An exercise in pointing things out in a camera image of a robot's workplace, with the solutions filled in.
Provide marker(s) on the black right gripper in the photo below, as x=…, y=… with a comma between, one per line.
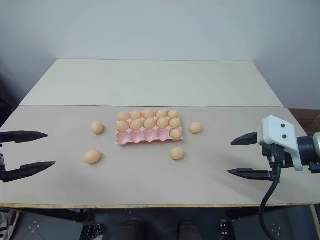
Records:
x=283, y=157

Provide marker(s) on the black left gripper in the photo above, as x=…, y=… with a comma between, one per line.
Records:
x=2, y=160

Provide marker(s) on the pink egg tray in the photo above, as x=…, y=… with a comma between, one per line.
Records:
x=140, y=137

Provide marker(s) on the tan egg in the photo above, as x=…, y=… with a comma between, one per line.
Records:
x=148, y=113
x=97, y=127
x=177, y=153
x=196, y=127
x=161, y=114
x=122, y=126
x=136, y=114
x=123, y=116
x=92, y=156
x=162, y=122
x=150, y=123
x=175, y=133
x=175, y=122
x=136, y=124
x=173, y=114

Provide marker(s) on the white shoe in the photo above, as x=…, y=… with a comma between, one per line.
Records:
x=7, y=221

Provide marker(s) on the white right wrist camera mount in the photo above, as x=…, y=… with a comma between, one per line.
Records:
x=277, y=130

